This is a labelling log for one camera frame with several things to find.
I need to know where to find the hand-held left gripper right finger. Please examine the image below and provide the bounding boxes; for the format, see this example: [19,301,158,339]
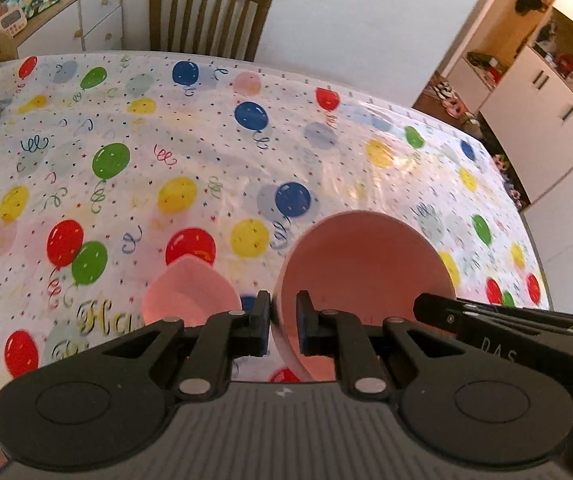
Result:
[295,290,467,397]

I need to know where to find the small pink bowl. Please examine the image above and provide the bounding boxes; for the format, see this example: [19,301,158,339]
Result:
[141,257,243,335]

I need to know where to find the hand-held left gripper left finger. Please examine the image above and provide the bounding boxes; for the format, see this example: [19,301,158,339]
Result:
[101,290,272,401]

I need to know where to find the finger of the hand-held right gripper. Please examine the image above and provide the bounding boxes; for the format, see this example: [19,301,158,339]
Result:
[413,293,468,337]

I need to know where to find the small white clock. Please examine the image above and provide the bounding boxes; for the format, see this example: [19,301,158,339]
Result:
[0,9,28,37]

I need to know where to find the wooden slat-back chair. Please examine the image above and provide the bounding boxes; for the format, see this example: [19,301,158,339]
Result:
[148,0,274,62]

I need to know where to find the white and wood cabinet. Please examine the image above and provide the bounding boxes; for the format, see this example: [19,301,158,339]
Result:
[411,0,573,321]

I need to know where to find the large pink bowl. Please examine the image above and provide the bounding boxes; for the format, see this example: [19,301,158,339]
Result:
[271,211,456,384]

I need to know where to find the balloon print tablecloth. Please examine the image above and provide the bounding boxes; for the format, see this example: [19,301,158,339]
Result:
[0,50,555,480]

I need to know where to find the white shoes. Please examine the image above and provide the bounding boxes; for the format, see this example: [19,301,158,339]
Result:
[434,81,461,102]

